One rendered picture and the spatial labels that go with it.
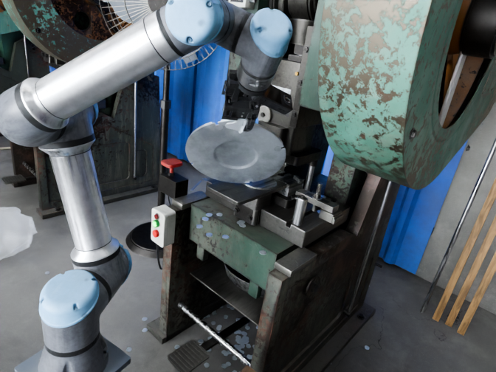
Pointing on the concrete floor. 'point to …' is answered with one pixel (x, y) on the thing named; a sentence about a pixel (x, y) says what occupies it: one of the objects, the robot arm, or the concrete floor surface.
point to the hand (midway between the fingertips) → (243, 127)
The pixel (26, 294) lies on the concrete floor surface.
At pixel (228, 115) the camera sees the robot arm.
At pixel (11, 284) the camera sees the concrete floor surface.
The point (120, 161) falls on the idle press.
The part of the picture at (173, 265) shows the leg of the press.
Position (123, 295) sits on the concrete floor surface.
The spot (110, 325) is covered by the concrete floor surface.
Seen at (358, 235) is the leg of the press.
